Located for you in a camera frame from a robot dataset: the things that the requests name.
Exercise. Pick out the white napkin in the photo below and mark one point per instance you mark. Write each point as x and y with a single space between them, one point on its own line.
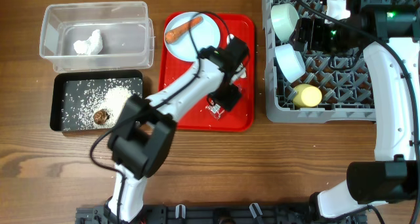
92 46

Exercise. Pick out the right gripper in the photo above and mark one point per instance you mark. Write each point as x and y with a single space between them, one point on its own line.
314 26

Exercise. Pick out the clear plastic bin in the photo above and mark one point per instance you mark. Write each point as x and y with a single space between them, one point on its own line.
126 29

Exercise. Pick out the red serving tray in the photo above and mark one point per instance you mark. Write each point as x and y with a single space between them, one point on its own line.
241 117

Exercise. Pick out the orange carrot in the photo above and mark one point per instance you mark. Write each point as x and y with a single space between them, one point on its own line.
174 35

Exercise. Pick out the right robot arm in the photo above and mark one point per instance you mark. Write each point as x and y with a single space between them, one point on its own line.
386 35

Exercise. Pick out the white rice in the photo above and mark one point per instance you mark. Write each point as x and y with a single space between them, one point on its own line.
82 98

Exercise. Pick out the brown food ball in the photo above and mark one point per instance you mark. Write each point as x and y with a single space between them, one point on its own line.
101 117

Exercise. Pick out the red snack wrapper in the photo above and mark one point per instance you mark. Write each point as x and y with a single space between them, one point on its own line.
215 110

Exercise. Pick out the yellow plastic cup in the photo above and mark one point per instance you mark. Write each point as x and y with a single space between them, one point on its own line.
307 96

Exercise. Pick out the light blue plate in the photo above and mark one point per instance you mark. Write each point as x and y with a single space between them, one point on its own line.
205 34

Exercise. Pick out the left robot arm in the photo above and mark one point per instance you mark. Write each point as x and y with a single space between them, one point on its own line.
144 132

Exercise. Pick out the light blue bowl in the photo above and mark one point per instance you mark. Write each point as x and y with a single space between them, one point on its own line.
290 62

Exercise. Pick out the grey dishwasher rack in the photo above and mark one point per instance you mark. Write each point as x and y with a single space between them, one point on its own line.
344 82

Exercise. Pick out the black tray bin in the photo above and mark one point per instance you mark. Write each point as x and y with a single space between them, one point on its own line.
61 79

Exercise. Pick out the white plastic spoon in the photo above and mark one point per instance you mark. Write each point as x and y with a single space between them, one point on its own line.
240 72

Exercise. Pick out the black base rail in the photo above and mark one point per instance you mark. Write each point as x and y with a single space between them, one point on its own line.
254 213

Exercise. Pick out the green bowl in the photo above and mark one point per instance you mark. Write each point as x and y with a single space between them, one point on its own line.
284 19

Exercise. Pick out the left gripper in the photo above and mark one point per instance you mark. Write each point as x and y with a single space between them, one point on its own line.
228 97

